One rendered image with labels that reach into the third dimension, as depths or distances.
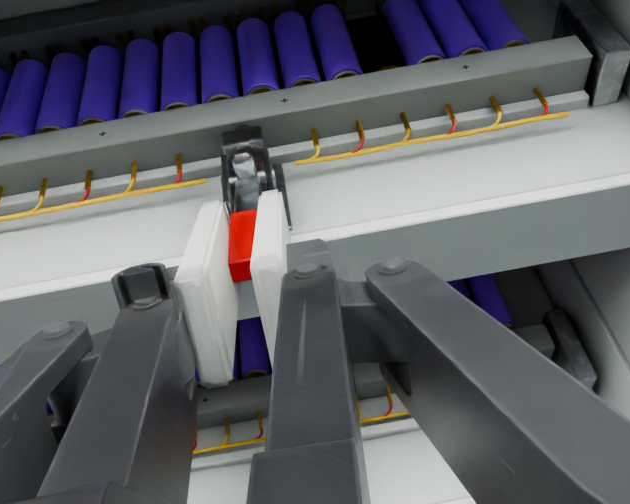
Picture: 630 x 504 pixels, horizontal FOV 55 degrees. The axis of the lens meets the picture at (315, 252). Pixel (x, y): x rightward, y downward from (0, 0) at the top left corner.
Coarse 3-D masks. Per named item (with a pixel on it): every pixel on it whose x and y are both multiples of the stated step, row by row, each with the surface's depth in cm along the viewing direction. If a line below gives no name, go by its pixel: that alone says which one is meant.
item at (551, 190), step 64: (0, 0) 34; (64, 0) 35; (512, 0) 35; (576, 0) 29; (512, 128) 28; (576, 128) 27; (192, 192) 27; (320, 192) 26; (384, 192) 26; (448, 192) 26; (512, 192) 25; (576, 192) 25; (0, 256) 26; (64, 256) 26; (128, 256) 25; (384, 256) 26; (448, 256) 27; (512, 256) 27; (576, 256) 28; (0, 320) 26; (64, 320) 26
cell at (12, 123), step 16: (16, 64) 33; (32, 64) 32; (16, 80) 31; (32, 80) 32; (16, 96) 30; (32, 96) 31; (0, 112) 30; (16, 112) 30; (32, 112) 30; (0, 128) 29; (16, 128) 29; (32, 128) 30
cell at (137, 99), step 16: (128, 48) 32; (144, 48) 32; (128, 64) 31; (144, 64) 31; (128, 80) 30; (144, 80) 30; (128, 96) 29; (144, 96) 29; (128, 112) 29; (144, 112) 29
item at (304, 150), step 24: (552, 96) 28; (576, 96) 28; (432, 120) 28; (480, 120) 28; (504, 120) 28; (312, 144) 28; (336, 144) 27; (384, 144) 28; (168, 168) 28; (192, 168) 27; (216, 168) 27; (48, 192) 27; (72, 192) 27; (96, 192) 28; (120, 192) 28
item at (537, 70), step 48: (528, 48) 27; (576, 48) 27; (288, 96) 27; (336, 96) 27; (384, 96) 27; (432, 96) 27; (480, 96) 27; (528, 96) 28; (0, 144) 27; (48, 144) 27; (96, 144) 26; (144, 144) 27; (192, 144) 27; (288, 144) 28; (0, 192) 27; (144, 192) 26
